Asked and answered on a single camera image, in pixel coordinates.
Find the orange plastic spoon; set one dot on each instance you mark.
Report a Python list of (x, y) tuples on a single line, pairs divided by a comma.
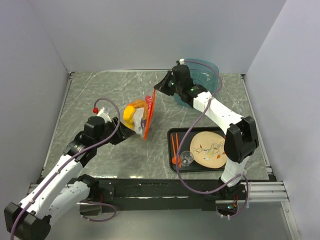
[(174, 159)]

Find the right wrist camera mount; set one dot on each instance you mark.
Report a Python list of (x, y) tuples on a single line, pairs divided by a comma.
[(181, 61)]

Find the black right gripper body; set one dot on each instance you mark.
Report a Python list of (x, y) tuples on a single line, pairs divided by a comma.
[(168, 87)]

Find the clear zip top bag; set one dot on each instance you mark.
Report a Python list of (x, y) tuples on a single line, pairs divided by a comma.
[(143, 117)]

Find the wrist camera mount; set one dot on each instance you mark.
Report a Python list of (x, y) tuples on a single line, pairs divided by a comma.
[(103, 113), (181, 61)]

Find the black plastic tray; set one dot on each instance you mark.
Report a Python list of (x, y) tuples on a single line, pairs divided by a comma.
[(194, 167)]

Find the beige bird pattern plate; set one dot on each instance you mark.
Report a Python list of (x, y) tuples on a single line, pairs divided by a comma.
[(208, 149)]

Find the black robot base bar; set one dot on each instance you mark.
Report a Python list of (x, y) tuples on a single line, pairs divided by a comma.
[(136, 194)]

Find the orange fake fruit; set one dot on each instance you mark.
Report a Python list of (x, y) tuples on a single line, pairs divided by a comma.
[(140, 103)]

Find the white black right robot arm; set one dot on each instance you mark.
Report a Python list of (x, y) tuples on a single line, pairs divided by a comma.
[(241, 136)]

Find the teal transparent plastic bin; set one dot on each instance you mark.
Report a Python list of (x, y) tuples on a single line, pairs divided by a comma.
[(204, 75)]

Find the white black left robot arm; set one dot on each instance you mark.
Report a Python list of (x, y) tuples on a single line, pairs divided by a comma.
[(33, 217)]

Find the aluminium frame rail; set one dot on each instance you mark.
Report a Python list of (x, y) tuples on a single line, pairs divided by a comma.
[(266, 191)]

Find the small clear glass cup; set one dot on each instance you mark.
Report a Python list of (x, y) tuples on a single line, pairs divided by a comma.
[(186, 158)]

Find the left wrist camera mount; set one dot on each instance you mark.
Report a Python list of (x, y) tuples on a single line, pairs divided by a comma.
[(103, 113)]

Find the yellow fake bell pepper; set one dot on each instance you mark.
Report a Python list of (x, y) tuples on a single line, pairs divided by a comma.
[(128, 116)]

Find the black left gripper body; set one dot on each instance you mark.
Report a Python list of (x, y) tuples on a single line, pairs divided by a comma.
[(118, 135)]

